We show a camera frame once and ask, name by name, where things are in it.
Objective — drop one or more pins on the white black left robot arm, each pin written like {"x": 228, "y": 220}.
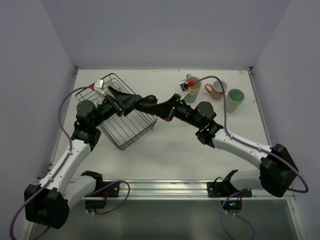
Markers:
{"x": 49, "y": 202}

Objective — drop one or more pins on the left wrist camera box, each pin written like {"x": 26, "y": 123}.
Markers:
{"x": 98, "y": 88}

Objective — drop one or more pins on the light green plastic cup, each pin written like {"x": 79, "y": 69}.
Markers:
{"x": 234, "y": 99}

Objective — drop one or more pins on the large cream floral mug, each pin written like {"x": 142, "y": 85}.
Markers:
{"x": 194, "y": 90}

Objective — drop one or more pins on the black ceramic mug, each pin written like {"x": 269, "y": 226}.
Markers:
{"x": 145, "y": 104}

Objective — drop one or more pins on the dark wire dish rack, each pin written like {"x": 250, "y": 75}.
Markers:
{"x": 122, "y": 131}

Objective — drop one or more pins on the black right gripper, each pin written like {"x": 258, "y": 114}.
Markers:
{"x": 173, "y": 109}

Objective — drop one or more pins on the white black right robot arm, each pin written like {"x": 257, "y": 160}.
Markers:
{"x": 275, "y": 171}

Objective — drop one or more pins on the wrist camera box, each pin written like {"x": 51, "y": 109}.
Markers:
{"x": 98, "y": 88}
{"x": 183, "y": 84}

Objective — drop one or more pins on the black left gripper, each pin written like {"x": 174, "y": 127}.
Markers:
{"x": 114, "y": 104}

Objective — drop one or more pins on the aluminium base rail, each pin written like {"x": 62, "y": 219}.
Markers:
{"x": 161, "y": 190}

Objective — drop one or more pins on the pink ceramic mug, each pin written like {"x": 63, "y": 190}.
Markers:
{"x": 216, "y": 89}

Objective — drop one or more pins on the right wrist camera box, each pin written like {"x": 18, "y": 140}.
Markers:
{"x": 183, "y": 84}

